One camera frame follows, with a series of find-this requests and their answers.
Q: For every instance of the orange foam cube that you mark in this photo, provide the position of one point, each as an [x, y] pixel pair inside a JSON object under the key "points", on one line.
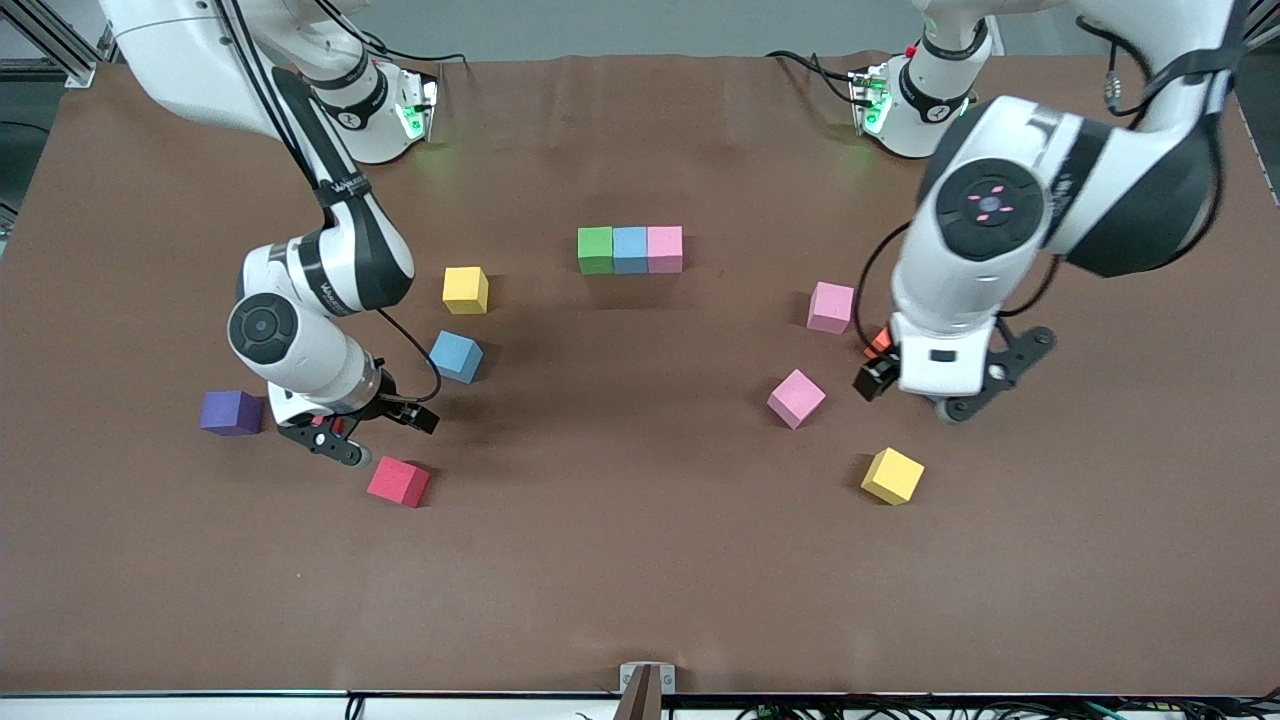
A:
{"points": [[880, 342]]}

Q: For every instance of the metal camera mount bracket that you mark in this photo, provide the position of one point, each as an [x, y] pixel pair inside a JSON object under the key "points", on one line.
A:
{"points": [[647, 680]]}

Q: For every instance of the pink foam cube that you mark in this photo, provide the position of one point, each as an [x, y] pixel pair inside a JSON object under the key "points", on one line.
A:
{"points": [[796, 398], [830, 307], [665, 250]]}

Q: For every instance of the brown table mat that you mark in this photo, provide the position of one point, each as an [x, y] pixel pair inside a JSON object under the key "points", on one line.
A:
{"points": [[640, 560]]}

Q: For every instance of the red foam cube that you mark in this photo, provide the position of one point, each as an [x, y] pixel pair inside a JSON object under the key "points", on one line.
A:
{"points": [[398, 481], [320, 421]]}

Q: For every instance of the purple foam cube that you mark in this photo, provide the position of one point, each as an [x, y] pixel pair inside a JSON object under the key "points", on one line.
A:
{"points": [[231, 412]]}

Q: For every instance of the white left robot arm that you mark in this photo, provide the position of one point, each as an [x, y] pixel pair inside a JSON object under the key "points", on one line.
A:
{"points": [[1000, 280]]}

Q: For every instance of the blue foam cube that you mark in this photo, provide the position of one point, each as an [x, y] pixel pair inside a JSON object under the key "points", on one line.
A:
{"points": [[458, 356], [630, 250]]}

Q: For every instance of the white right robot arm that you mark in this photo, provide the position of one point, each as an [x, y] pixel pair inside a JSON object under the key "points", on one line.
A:
{"points": [[300, 360]]}

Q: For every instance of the green foam cube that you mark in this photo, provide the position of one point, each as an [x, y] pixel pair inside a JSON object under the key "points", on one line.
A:
{"points": [[595, 250]]}

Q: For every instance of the yellow foam cube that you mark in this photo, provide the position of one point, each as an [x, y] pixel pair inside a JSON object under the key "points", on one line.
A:
{"points": [[892, 476], [465, 290]]}

